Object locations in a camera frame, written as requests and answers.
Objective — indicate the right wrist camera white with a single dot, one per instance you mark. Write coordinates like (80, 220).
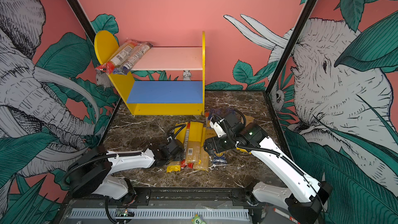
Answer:
(217, 126)

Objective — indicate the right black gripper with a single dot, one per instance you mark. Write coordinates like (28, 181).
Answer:
(216, 140)

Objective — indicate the red white marker pen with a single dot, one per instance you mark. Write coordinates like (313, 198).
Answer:
(287, 216)

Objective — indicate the yellow-topped spaghetti bag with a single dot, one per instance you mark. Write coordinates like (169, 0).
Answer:
(174, 165)
(195, 153)

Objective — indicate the blue yellow-ended spaghetti bag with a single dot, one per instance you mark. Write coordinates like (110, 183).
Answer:
(128, 62)

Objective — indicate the red-ended spaghetti bag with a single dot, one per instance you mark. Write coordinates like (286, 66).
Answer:
(186, 143)
(118, 57)

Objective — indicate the yellow Pastatime spaghetti bag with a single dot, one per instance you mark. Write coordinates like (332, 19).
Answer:
(247, 120)

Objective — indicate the yellow shelf pink blue boards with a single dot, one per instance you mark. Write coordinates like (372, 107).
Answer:
(146, 89)

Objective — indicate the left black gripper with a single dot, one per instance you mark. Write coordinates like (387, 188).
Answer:
(180, 157)

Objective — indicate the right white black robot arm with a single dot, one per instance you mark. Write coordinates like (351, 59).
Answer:
(304, 197)

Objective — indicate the green white sticker tag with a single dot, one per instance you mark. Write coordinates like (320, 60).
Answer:
(198, 220)

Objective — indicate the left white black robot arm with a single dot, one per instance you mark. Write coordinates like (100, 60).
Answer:
(93, 173)

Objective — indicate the blue yellow crest spaghetti bag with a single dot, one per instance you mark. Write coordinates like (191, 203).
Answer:
(219, 159)

